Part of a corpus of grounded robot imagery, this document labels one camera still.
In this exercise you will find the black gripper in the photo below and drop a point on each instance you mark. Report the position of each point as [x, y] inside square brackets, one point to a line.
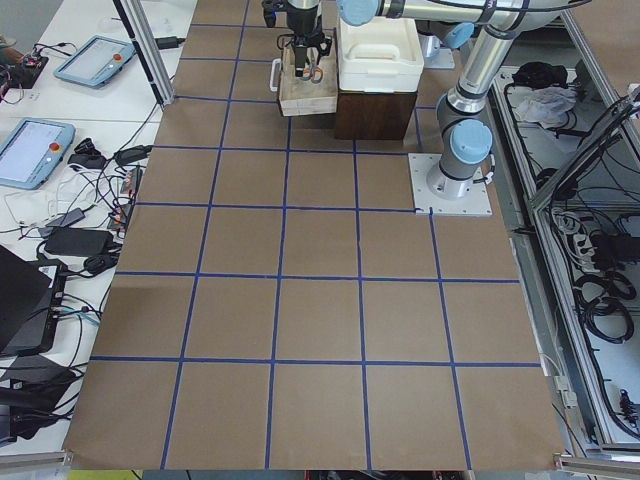
[301, 24]

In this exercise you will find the grey orange handled scissors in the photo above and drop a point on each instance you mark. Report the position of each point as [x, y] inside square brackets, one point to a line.
[312, 72]

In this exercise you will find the wooden drawer with white handle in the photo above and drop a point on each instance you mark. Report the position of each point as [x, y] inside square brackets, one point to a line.
[301, 96]

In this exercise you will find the white foam tray box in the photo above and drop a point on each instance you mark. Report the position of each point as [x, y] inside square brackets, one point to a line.
[382, 56]

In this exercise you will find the dark brown wooden cabinet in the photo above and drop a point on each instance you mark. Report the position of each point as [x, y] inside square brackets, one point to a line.
[373, 116]

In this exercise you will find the blue teach pendant far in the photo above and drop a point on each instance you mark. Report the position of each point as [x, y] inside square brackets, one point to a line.
[96, 62]

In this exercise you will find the blue teach pendant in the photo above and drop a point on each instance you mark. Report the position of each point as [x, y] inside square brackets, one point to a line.
[96, 62]
[32, 152]

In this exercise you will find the white crumpled cloth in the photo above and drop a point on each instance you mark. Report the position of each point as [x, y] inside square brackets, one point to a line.
[548, 107]

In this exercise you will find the blue teach pendant near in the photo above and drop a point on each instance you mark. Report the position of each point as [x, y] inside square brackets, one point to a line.
[32, 152]

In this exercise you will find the black power adapter brick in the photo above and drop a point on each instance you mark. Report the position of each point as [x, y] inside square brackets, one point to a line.
[78, 242]

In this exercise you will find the black laptop computer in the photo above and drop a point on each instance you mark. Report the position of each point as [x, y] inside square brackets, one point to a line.
[30, 293]

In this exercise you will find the aluminium frame post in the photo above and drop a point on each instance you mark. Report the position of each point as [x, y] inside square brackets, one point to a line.
[137, 26]

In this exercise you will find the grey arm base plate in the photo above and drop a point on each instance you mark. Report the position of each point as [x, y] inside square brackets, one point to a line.
[435, 193]

